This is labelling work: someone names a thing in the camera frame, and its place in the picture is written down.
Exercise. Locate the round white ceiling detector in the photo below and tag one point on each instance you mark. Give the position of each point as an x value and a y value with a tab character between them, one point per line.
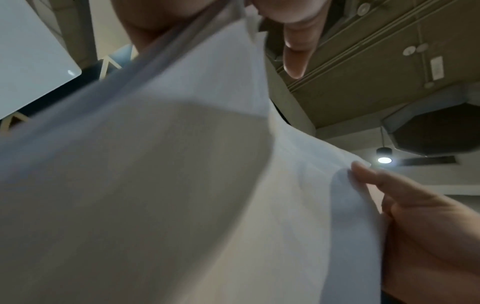
363	10
422	47
409	50

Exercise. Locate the person's left hand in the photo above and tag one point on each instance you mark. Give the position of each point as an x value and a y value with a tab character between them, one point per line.
431	237

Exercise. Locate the ceiling air vent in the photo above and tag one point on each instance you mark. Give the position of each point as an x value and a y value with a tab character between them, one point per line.
427	161

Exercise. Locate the white table panel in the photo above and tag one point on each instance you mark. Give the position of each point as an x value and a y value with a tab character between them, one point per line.
30	56

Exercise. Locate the blue frame with white struts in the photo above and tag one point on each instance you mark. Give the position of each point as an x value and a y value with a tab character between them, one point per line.
107	63

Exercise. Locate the dark octagonal ceiling fixture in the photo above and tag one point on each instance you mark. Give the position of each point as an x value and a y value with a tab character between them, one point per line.
435	130

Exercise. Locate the white rectangular ceiling box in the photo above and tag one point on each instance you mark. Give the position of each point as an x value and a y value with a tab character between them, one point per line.
436	68

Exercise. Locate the black pendant lamp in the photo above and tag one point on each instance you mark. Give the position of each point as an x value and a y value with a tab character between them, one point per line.
384	155

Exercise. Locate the ceiling conduit rail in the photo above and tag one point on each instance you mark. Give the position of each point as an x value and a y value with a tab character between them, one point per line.
360	44

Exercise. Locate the person's right hand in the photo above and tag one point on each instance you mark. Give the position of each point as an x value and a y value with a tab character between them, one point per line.
298	35

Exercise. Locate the white cloth sheet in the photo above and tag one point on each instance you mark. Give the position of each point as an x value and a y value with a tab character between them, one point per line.
168	178

